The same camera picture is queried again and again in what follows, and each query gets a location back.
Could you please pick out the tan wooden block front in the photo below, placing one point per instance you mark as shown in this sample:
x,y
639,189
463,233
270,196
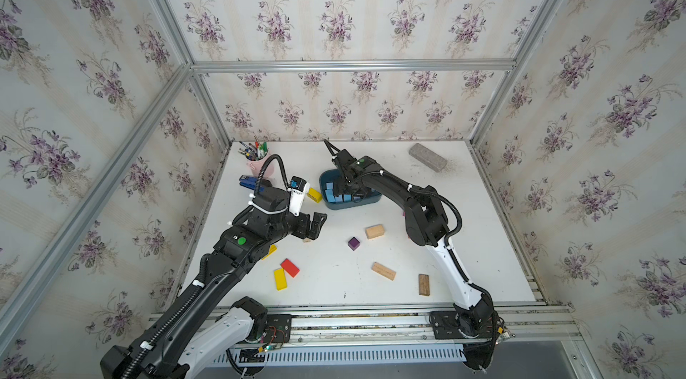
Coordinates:
x,y
384,271

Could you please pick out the red block front left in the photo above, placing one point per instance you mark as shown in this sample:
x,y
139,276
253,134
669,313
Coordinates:
x,y
290,268

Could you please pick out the tan wooden block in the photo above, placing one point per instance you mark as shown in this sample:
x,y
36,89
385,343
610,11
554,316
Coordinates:
x,y
374,232
384,271

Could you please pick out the yellow block lower left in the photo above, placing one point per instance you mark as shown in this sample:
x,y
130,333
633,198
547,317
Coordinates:
x,y
272,249

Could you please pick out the aluminium front rail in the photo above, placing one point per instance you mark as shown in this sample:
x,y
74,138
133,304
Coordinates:
x,y
410,324

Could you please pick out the tan wooden block centre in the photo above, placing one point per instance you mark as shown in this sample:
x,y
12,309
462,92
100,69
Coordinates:
x,y
374,232

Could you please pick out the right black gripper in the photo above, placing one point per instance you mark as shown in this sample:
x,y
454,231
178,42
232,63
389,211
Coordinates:
x,y
338,188

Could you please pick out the yellow block front left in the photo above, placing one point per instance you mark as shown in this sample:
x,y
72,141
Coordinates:
x,y
280,279

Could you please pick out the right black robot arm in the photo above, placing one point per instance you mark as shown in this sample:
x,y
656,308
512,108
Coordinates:
x,y
431,220

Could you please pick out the pink pen cup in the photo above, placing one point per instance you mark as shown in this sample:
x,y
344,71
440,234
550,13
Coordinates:
x,y
255,167

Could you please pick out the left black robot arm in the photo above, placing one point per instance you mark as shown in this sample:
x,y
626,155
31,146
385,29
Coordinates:
x,y
177,345

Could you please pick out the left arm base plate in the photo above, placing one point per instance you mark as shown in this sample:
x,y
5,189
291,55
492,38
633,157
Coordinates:
x,y
272,329

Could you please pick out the purple cube block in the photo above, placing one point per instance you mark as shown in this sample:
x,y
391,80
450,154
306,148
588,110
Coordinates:
x,y
354,243

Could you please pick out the blue black stapler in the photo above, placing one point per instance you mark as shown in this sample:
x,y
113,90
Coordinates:
x,y
248,182

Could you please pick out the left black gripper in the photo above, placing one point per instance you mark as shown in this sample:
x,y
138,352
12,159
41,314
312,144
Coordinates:
x,y
303,231

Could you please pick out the dark teal plastic bin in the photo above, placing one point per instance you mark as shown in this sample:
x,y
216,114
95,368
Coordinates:
x,y
364,198

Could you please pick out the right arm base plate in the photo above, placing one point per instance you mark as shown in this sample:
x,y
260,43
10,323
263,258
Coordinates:
x,y
451,325

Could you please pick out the yellow block near bin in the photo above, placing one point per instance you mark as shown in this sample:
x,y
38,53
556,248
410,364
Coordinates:
x,y
314,195

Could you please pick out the grey stone brick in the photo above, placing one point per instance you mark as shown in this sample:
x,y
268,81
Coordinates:
x,y
428,157

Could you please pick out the dark brown wooden block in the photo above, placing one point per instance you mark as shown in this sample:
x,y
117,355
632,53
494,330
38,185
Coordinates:
x,y
424,285

